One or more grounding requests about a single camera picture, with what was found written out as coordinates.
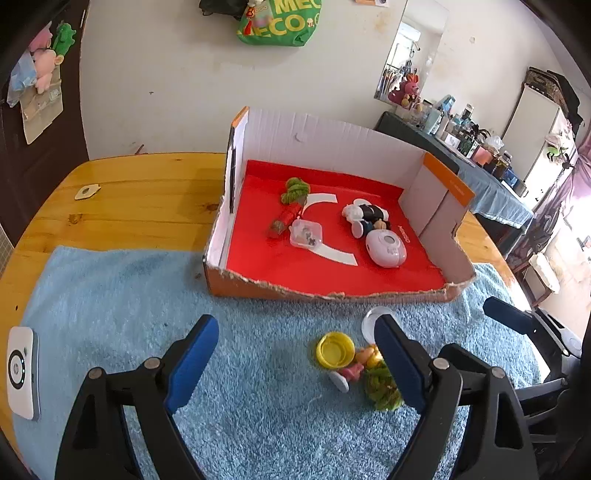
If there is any pink rabbit plush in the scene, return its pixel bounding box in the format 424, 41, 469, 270
388, 74, 423, 109

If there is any blue plastic bag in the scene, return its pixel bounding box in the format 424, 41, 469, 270
7, 55, 38, 108

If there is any black-haired blue figurine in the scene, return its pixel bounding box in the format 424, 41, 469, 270
352, 219, 393, 238

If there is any pink round device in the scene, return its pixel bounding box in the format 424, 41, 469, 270
365, 229, 408, 268

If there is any pale pink plush toy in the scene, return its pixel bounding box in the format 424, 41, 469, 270
33, 50, 60, 94

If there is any red crocheted toy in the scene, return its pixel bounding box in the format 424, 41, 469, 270
267, 203, 305, 240

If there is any side table with dark cloth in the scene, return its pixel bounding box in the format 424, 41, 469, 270
374, 111, 534, 227

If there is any pink pig plush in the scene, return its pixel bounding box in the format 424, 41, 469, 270
28, 28, 54, 51

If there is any small pink yellow figurine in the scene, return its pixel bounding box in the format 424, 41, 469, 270
329, 346, 384, 394

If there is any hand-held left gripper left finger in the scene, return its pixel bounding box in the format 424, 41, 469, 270
54, 314, 220, 480

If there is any white refrigerator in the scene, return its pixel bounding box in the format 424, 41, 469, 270
501, 85, 571, 210

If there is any blue fluffy towel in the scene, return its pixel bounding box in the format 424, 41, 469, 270
9, 246, 541, 480

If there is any black hanging bag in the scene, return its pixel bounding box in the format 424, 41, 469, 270
198, 0, 245, 21

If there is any green shopping bag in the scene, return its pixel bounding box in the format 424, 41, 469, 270
236, 0, 323, 48

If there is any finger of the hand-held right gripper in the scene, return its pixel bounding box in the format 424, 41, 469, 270
436, 343, 568, 402
482, 296, 552, 344

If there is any red tassel ornament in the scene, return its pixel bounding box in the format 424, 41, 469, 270
245, 0, 269, 35

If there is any small clear plastic box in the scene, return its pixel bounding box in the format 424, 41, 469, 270
289, 219, 322, 250

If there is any black and white plush toy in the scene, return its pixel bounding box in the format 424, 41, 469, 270
342, 198, 391, 227

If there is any dark brown door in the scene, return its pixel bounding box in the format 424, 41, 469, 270
0, 0, 90, 245

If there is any green plush toy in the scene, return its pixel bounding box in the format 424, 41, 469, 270
52, 23, 75, 56

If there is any white pocket device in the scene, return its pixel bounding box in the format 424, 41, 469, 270
6, 326, 41, 422

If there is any clear round plastic lid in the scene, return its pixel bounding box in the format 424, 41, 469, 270
361, 307, 402, 344

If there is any yellow bottle cap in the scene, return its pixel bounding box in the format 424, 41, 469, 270
316, 332, 357, 370

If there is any cardboard box red bottom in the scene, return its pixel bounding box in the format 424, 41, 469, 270
202, 106, 476, 303

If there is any group of bottles and jars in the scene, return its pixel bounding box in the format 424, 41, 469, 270
418, 95, 529, 195

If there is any dark patterned bag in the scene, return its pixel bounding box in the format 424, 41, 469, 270
524, 67, 583, 121

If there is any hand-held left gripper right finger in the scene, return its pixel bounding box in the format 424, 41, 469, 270
373, 313, 539, 480

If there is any wall mirror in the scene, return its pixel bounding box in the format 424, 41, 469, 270
374, 0, 450, 104

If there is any beige hanging pocket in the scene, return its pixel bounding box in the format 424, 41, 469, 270
21, 80, 64, 145

